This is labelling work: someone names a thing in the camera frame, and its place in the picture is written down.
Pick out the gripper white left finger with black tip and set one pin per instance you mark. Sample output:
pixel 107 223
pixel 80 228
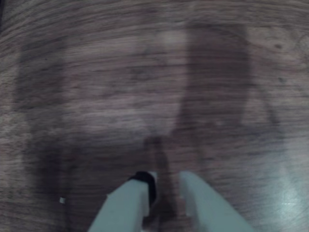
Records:
pixel 125 207

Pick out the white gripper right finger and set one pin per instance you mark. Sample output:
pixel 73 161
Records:
pixel 205 207

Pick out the tiny white crumb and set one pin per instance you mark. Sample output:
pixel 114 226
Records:
pixel 62 200

